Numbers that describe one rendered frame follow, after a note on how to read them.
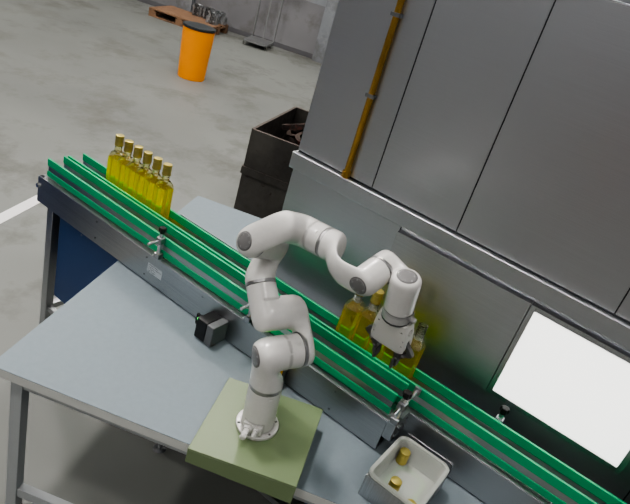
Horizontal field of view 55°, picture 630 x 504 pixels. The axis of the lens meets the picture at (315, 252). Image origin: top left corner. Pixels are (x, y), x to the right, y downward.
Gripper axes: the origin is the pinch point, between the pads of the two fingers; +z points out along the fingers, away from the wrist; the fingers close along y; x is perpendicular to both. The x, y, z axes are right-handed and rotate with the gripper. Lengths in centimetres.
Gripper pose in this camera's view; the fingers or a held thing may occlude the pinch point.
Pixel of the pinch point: (385, 355)
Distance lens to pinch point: 163.7
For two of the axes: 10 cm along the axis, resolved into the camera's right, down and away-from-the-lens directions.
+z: -1.1, 7.6, 6.5
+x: -6.2, 4.6, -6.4
